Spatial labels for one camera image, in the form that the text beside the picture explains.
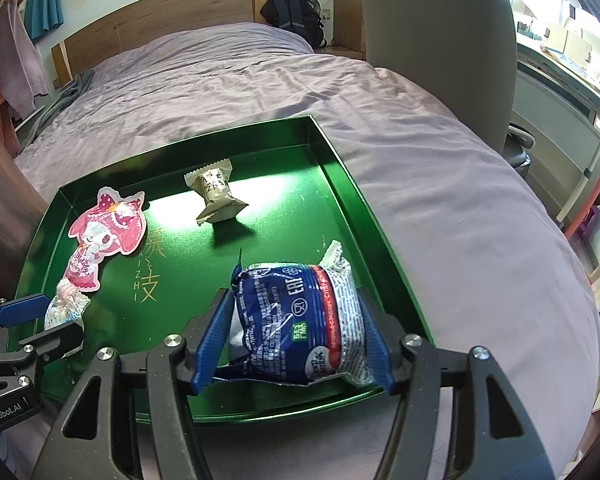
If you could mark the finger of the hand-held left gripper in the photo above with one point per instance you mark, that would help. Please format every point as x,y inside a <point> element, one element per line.
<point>22,310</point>
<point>55,340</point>

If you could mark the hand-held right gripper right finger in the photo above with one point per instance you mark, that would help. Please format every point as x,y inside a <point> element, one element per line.
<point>375,350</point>

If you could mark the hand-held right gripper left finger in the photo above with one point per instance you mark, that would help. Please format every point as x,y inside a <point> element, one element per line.
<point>212,340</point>

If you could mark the pastel marshmallow packet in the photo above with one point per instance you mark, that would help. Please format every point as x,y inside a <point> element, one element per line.
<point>67,305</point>

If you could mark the blue and white snack packet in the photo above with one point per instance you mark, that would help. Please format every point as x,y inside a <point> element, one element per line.
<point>290,310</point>

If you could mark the pink cartoon character packet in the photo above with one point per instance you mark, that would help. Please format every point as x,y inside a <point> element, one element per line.
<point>110,230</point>

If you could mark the beige green pastry packet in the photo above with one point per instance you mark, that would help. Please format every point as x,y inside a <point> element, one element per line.
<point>215,192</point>

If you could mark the green tray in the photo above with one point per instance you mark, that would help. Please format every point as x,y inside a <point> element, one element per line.
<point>280,200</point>

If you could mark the grey green cloth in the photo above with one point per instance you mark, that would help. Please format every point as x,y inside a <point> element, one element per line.
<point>62,105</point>

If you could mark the mauve cloth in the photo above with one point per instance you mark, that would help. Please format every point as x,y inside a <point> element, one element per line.
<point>17,60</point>

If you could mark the teal curtain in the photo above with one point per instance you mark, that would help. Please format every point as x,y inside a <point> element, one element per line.
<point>42,0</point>

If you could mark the wooden nightstand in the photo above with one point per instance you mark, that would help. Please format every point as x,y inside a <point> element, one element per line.
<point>350,25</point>

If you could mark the black backpack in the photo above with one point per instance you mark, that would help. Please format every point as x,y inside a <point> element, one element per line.
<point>295,20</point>

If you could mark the wooden headboard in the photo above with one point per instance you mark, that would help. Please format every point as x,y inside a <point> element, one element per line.
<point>180,10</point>

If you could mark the grey chair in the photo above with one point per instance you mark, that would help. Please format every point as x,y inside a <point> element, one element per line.
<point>430,20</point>

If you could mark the cardboard box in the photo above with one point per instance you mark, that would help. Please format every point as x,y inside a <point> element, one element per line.
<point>572,42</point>

